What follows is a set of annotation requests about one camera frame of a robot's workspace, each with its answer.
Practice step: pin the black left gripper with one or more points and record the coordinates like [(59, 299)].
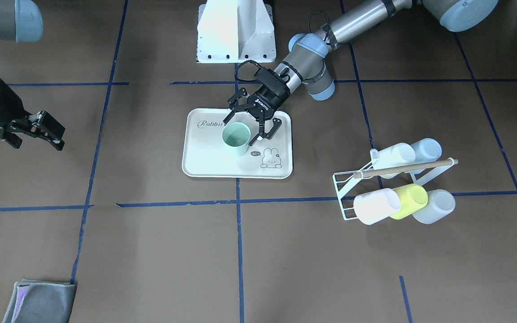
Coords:
[(265, 102)]

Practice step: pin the green cup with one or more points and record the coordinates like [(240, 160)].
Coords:
[(236, 138)]

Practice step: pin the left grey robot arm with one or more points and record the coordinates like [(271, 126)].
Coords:
[(305, 62)]

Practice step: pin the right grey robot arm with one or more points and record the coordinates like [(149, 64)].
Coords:
[(21, 21)]

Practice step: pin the pink cup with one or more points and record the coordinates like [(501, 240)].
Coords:
[(374, 206)]

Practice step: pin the cream cup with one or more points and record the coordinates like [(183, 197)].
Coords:
[(397, 155)]

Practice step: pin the blue cup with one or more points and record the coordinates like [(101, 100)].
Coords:
[(427, 150)]

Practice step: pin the yellow cup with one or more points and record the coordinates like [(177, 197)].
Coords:
[(413, 197)]

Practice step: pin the grey cup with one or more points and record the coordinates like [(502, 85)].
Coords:
[(439, 204)]

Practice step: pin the grey folded cloth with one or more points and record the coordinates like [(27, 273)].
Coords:
[(38, 301)]

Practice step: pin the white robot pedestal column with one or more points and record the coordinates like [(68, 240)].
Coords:
[(233, 31)]

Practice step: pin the white wire cup rack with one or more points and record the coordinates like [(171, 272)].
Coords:
[(344, 182)]

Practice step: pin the wooden rack handle rod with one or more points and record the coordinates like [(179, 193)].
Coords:
[(406, 168)]

